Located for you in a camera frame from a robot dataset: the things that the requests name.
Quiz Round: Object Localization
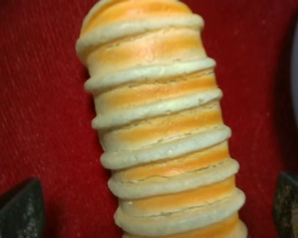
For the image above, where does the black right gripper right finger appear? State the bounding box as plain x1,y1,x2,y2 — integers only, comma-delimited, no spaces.
272,172,298,238

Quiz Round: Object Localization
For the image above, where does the red tablecloth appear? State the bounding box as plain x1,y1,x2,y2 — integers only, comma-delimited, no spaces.
0,0,298,238

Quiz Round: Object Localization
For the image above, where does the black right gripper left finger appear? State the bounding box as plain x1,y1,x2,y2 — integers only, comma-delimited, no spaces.
0,178,45,238

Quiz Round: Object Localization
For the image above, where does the spiral orange cream bread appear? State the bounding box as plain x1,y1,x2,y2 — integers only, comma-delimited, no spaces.
75,0,248,238

